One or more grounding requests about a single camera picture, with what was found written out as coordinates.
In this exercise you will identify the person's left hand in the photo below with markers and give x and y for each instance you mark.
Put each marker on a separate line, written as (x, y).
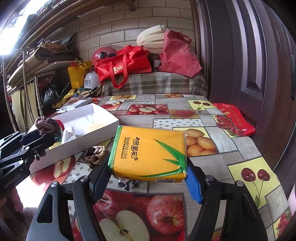
(12, 205)

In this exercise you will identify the metal shelf with curtain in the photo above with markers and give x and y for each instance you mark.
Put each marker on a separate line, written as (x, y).
(27, 102)

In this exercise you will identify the white crumpled tissue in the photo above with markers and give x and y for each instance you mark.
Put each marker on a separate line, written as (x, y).
(68, 135)

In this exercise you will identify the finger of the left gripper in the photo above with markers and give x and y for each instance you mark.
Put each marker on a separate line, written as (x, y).
(11, 143)
(33, 143)

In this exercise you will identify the white round wireless charger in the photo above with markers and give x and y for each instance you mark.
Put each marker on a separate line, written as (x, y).
(65, 109)

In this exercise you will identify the yellow bamboo tissue pack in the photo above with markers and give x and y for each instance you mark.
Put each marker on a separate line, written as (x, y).
(149, 154)

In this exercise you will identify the plaid covered bench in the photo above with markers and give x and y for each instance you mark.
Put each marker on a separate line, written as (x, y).
(158, 83)

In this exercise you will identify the teal tissue pack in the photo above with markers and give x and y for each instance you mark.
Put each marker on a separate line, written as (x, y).
(58, 138)

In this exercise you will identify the black plastic bag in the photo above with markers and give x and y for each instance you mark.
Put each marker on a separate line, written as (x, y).
(52, 95)

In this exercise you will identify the white safety helmet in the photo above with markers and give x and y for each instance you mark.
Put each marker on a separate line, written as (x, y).
(91, 80)

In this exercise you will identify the white shallow cardboard tray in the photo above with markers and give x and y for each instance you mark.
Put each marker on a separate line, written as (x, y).
(92, 125)

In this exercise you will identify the pink red helmet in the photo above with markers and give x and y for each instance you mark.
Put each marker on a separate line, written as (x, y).
(102, 53)

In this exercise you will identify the red plush apple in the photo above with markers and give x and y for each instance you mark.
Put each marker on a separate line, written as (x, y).
(61, 125)

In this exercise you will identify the yellow shopping bag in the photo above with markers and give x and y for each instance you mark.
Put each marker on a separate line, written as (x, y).
(77, 71)

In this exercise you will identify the metal clothes rack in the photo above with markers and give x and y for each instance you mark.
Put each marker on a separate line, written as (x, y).
(24, 52)

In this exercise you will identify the red plastic packet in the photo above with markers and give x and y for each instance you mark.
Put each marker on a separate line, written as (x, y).
(232, 121)

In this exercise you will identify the cow print cloth pouch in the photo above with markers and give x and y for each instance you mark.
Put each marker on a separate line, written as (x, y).
(127, 184)

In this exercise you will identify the fruit pattern tablecloth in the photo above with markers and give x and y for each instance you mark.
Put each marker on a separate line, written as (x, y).
(166, 211)

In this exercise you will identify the dark wooden door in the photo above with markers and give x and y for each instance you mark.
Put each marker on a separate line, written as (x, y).
(248, 60)

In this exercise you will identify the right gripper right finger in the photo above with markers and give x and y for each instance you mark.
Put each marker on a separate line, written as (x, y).
(242, 220)

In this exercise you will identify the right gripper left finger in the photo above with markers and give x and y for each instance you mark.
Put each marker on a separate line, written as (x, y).
(52, 221)

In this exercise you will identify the cream foam roll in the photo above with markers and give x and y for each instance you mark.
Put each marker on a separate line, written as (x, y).
(152, 39)

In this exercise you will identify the red tote bag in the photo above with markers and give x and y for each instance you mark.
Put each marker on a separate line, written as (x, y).
(129, 60)

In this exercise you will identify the white power bank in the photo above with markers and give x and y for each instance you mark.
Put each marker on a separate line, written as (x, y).
(81, 102)

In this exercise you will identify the brown knotted rope toy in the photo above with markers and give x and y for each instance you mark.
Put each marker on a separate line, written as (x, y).
(47, 126)

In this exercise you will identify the dark red fabric bag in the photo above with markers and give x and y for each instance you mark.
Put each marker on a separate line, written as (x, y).
(177, 56)

